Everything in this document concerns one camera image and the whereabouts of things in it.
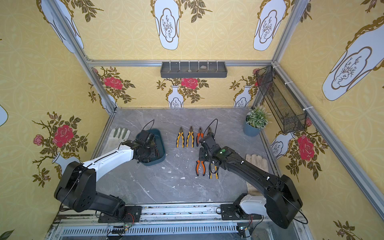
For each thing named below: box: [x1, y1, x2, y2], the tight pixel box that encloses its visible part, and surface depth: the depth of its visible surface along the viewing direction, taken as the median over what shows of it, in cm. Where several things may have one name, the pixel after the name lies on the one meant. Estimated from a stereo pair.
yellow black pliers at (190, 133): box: [186, 125, 195, 148], surface depth 105 cm
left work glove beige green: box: [102, 127, 131, 156], surface depth 105 cm
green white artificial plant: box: [245, 103, 272, 129], surface depth 97 cm
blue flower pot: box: [243, 119, 261, 137], surface depth 100 cm
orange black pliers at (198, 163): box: [196, 160, 206, 176], surface depth 91 cm
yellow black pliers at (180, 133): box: [176, 126, 185, 148], surface depth 105 cm
